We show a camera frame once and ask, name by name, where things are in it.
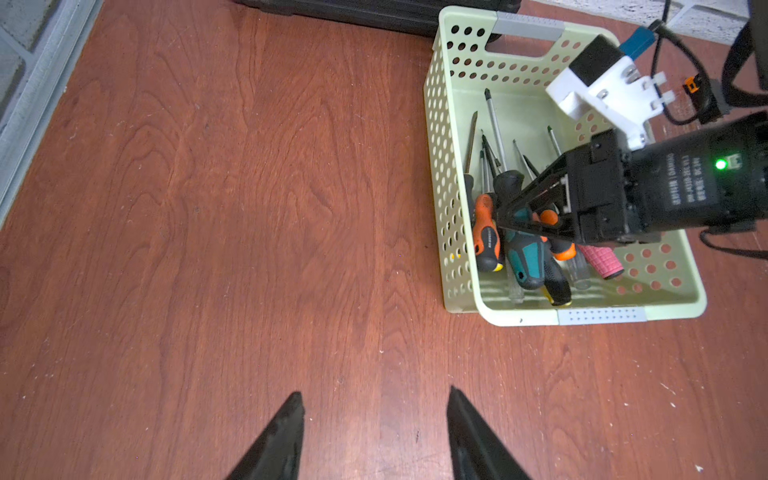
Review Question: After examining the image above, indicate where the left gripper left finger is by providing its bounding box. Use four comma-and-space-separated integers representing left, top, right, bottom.
226, 391, 305, 480

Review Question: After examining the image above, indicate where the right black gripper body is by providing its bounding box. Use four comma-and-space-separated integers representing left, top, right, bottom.
497, 129, 660, 246

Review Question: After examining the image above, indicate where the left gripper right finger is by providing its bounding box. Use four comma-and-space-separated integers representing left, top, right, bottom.
446, 386, 530, 480

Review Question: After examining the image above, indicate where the orange black curved screwdriver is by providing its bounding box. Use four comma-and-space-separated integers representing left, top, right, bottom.
513, 141, 577, 261

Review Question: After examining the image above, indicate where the clear handled screwdriver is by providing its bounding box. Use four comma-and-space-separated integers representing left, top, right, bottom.
545, 125, 594, 292

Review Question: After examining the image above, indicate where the green black large screwdriver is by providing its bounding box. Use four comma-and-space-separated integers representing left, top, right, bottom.
484, 88, 545, 290

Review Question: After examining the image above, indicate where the black yellow dotted screwdriver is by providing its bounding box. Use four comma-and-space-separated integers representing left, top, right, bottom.
479, 134, 574, 307

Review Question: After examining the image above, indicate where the pink handled screwdriver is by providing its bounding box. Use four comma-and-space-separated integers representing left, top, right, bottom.
577, 245, 624, 280

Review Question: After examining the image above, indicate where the black yellow striped screwdriver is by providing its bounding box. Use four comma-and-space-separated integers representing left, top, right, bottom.
463, 111, 478, 223

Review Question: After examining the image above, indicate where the clear small screwdriver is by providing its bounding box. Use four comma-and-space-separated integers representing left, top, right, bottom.
504, 263, 525, 305

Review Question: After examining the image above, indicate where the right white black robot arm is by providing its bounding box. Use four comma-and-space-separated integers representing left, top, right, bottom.
497, 2, 767, 245

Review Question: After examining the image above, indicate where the light green plastic bin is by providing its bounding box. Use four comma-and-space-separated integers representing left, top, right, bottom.
424, 6, 707, 327

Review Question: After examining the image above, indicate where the black plastic tool case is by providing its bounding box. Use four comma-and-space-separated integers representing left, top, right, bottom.
238, 0, 522, 37

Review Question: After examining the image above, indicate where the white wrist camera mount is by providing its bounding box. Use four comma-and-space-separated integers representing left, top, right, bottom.
546, 27, 675, 151

